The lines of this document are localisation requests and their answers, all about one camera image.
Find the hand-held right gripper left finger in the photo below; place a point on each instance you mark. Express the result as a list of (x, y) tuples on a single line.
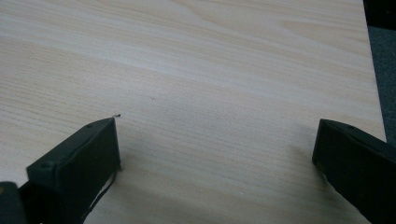
[(77, 155)]

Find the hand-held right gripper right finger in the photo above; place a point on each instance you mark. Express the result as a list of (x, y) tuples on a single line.
[(358, 161)]

